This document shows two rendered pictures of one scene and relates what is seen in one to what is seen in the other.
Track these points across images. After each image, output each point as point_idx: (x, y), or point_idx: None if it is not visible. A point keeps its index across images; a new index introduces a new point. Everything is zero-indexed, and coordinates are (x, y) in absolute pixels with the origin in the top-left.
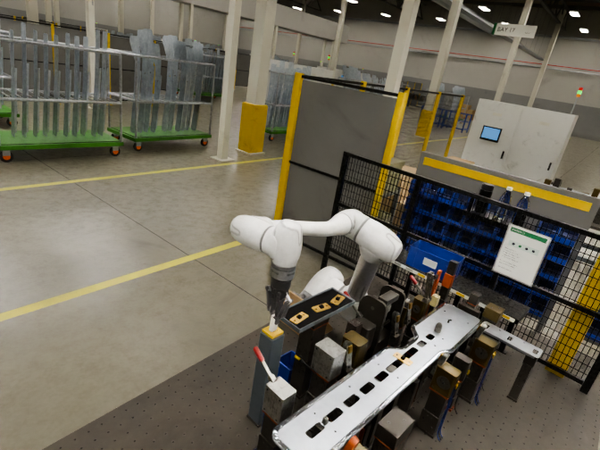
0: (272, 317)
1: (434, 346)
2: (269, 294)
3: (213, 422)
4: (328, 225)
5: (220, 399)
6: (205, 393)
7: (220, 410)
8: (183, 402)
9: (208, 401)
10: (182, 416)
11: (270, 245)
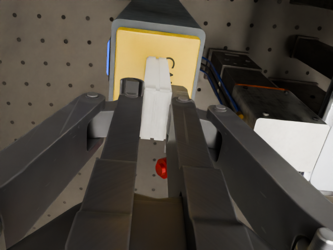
0: (155, 137)
1: None
2: (26, 225)
3: (107, 79)
4: None
5: (71, 32)
6: (38, 43)
7: (92, 51)
8: (34, 87)
9: (60, 53)
10: (62, 106)
11: None
